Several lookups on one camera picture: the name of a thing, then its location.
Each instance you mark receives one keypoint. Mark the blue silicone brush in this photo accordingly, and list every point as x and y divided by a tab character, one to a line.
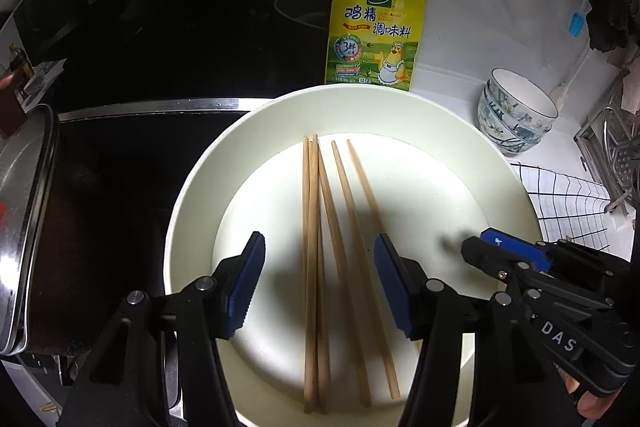
576	26

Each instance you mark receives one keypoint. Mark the black range hood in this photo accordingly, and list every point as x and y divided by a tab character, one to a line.
175	32

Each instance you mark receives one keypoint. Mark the white black-grid cloth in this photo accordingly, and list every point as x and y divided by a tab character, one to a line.
560	202

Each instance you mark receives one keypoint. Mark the yellow seasoning pouch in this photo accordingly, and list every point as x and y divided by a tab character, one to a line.
375	32

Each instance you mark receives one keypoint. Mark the white bottle brush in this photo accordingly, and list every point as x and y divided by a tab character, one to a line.
560	93

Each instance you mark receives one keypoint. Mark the row of condiment bottles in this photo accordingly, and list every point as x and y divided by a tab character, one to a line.
17	59

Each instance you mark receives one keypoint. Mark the round white tray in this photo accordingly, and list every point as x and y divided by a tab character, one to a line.
270	187

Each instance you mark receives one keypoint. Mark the wooden chopstick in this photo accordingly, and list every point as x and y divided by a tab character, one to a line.
345	307
321	357
367	187
350	207
306	307

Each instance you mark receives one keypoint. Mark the floral ceramic bowl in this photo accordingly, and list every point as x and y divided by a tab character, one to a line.
505	144
520	92
492	119

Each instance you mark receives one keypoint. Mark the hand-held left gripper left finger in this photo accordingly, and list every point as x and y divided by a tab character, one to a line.
245	287

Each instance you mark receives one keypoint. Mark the person's right hand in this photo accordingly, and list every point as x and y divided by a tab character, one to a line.
592	407

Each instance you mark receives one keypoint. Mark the steel dish rack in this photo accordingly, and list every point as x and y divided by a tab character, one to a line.
590	132

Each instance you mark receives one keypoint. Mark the beige rag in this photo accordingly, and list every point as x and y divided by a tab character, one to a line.
631	92

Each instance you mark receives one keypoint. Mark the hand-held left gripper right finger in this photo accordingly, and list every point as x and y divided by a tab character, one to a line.
395	292

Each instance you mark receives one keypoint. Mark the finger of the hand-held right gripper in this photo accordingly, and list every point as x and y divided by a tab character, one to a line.
485	254
515	244

